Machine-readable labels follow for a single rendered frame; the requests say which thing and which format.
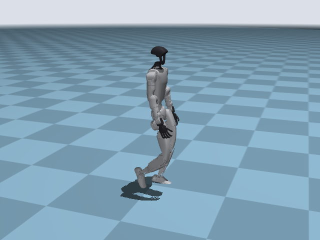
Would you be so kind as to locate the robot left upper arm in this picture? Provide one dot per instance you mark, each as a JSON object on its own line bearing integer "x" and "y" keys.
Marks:
{"x": 167, "y": 90}

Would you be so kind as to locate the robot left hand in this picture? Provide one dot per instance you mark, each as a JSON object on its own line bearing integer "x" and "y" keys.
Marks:
{"x": 176, "y": 118}

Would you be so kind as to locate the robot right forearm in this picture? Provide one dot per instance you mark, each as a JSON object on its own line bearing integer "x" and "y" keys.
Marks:
{"x": 155, "y": 109}

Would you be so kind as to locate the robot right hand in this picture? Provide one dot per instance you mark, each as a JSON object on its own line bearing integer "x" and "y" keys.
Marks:
{"x": 164, "y": 130}

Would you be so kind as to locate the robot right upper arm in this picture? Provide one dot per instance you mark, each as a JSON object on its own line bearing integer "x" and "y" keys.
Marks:
{"x": 151, "y": 78}

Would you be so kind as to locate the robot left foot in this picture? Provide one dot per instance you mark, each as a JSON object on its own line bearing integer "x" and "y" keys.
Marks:
{"x": 162, "y": 180}

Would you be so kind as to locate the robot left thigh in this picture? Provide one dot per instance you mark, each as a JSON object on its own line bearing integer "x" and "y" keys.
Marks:
{"x": 171, "y": 124}

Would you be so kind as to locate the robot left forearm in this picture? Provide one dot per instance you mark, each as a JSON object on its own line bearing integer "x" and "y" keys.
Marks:
{"x": 168, "y": 101}

